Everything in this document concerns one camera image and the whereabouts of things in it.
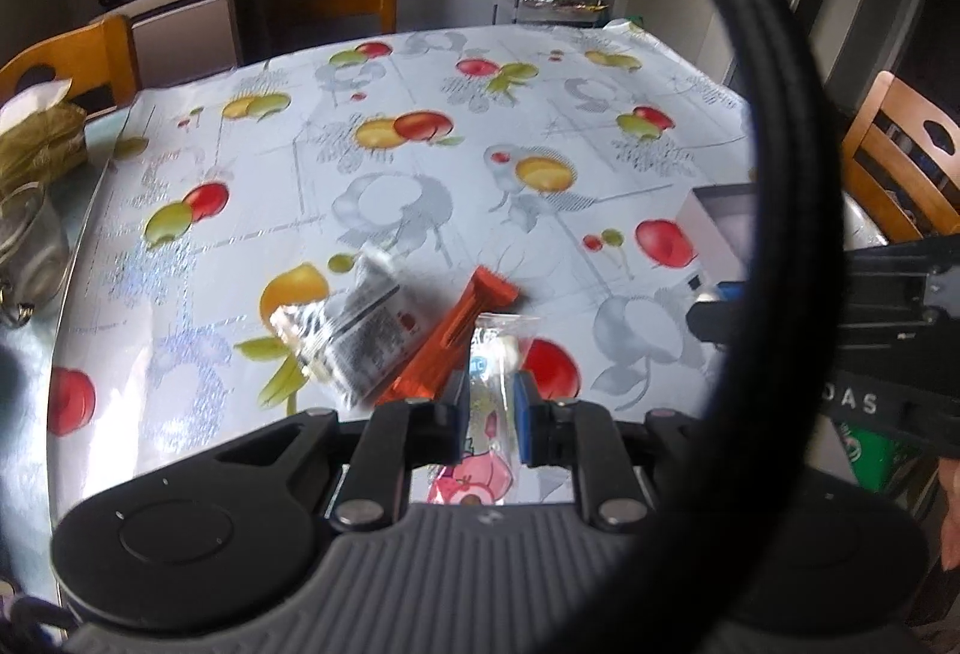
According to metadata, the silver clear snack packet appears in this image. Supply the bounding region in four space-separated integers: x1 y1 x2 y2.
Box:
268 247 422 409

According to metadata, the green white box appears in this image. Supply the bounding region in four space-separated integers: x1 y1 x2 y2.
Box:
838 420 921 495

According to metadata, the olive green tissue pack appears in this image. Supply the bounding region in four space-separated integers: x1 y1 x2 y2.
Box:
0 82 92 199

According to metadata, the grey braided cord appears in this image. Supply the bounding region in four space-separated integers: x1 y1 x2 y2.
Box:
0 577 77 654

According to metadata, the fruit print tablecloth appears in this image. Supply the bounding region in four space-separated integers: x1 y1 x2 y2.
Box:
45 20 760 595

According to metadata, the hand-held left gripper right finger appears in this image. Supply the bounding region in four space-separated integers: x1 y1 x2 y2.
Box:
516 370 692 535

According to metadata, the thick black cable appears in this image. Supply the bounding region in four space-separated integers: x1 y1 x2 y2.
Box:
577 0 847 654

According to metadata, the person's right hand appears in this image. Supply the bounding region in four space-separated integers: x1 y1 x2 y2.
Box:
936 457 960 574

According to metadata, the pink clear candy packet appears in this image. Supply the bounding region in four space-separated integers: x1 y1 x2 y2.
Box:
426 311 542 510

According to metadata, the clear glass cup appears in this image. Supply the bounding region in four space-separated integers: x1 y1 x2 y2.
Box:
0 181 74 311

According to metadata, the orange-red foil snack bar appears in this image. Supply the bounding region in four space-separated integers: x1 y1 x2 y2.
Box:
373 266 524 405

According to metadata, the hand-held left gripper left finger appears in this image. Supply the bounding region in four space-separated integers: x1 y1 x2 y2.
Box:
211 370 473 535

